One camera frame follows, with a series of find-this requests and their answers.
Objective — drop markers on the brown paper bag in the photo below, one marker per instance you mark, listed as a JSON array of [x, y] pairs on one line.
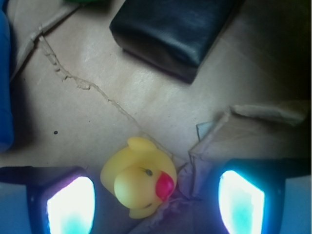
[[77, 96]]

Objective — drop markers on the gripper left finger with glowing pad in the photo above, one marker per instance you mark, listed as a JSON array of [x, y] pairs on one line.
[[46, 200]]

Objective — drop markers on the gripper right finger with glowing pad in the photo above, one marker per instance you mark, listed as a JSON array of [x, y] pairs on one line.
[[266, 196]]

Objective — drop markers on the green rectangular block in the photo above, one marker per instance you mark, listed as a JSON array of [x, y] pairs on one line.
[[81, 1]]

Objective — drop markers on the yellow rubber duck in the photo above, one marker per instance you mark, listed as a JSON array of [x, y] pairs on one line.
[[140, 176]]

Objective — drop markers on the blue plastic bottle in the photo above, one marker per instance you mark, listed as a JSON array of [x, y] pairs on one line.
[[6, 118]]

